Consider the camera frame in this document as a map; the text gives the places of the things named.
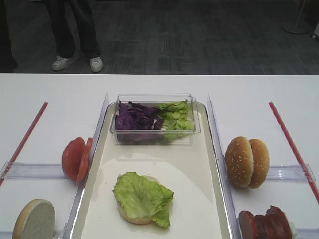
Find clear vertical divider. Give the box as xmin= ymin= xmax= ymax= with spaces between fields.
xmin=206 ymin=94 xmax=242 ymax=239
xmin=64 ymin=93 xmax=109 ymax=239

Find sesame top bun right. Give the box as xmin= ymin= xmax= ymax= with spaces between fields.
xmin=248 ymin=139 xmax=270 ymax=189

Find right white sneaker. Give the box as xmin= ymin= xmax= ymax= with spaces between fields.
xmin=90 ymin=57 xmax=104 ymax=73

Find tomato slice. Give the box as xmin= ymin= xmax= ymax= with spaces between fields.
xmin=76 ymin=137 xmax=93 ymax=184
xmin=62 ymin=137 xmax=85 ymax=181

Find right red straw rail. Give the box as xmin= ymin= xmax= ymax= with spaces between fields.
xmin=269 ymin=102 xmax=319 ymax=202

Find left clear vertical divider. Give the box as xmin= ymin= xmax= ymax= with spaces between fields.
xmin=64 ymin=93 xmax=109 ymax=239

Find upper left clear holder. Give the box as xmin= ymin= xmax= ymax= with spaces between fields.
xmin=0 ymin=162 xmax=67 ymax=179

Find sesame top bun left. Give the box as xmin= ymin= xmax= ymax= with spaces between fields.
xmin=225 ymin=136 xmax=254 ymax=188

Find right tomato slice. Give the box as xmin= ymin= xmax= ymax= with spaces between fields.
xmin=76 ymin=137 xmax=93 ymax=184

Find green lettuce leaf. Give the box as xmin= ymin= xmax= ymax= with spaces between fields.
xmin=112 ymin=171 xmax=174 ymax=228

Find left tomato slice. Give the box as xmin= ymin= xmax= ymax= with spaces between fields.
xmin=62 ymin=137 xmax=85 ymax=181

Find right clear vertical divider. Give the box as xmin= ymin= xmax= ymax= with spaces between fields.
xmin=206 ymin=94 xmax=242 ymax=239

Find standing bun half left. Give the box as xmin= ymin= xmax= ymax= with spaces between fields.
xmin=12 ymin=199 xmax=55 ymax=239

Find purple cabbage leaves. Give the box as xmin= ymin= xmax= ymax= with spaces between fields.
xmin=115 ymin=102 xmax=163 ymax=144

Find lower left clear holder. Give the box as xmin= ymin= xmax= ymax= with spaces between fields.
xmin=53 ymin=224 xmax=67 ymax=239

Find cream metal serving tray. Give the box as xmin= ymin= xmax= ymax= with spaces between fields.
xmin=72 ymin=103 xmax=230 ymax=239

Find upper right clear holder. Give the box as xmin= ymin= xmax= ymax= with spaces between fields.
xmin=266 ymin=164 xmax=316 ymax=183

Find red straw rail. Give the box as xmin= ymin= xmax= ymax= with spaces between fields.
xmin=0 ymin=102 xmax=48 ymax=185
xmin=269 ymin=102 xmax=319 ymax=202

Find meat patty slice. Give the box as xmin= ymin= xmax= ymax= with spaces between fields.
xmin=239 ymin=211 xmax=259 ymax=239
xmin=254 ymin=215 xmax=277 ymax=239
xmin=266 ymin=206 xmax=293 ymax=239

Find clear plastic salad box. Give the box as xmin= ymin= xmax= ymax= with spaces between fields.
xmin=110 ymin=94 xmax=201 ymax=145

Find front meat patty slice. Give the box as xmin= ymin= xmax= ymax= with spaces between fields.
xmin=239 ymin=211 xmax=259 ymax=239

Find clear holder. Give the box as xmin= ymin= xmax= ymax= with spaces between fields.
xmin=0 ymin=162 xmax=67 ymax=179
xmin=53 ymin=224 xmax=67 ymax=239
xmin=294 ymin=228 xmax=319 ymax=239
xmin=266 ymin=164 xmax=316 ymax=183

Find standing person legs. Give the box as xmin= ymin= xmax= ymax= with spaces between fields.
xmin=42 ymin=0 xmax=102 ymax=58

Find sesame bun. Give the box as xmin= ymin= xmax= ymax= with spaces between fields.
xmin=248 ymin=139 xmax=270 ymax=189
xmin=225 ymin=136 xmax=254 ymax=188

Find green lettuce pile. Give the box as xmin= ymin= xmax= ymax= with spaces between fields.
xmin=156 ymin=100 xmax=195 ymax=144

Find middle meat patty slice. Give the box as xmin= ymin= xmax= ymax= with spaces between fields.
xmin=254 ymin=215 xmax=277 ymax=239

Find left white sneaker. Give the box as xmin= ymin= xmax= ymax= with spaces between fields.
xmin=51 ymin=52 xmax=79 ymax=71

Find bottom bun on tray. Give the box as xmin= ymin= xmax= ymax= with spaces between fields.
xmin=116 ymin=174 xmax=173 ymax=226

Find lower right clear holder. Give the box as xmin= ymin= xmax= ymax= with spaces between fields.
xmin=294 ymin=228 xmax=319 ymax=239

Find rear meat patty slice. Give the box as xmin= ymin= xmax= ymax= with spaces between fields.
xmin=266 ymin=206 xmax=293 ymax=239

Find left red straw rail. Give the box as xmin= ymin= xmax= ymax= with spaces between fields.
xmin=0 ymin=102 xmax=48 ymax=185

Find white sneaker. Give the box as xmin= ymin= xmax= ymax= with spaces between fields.
xmin=90 ymin=57 xmax=104 ymax=73
xmin=51 ymin=52 xmax=79 ymax=71

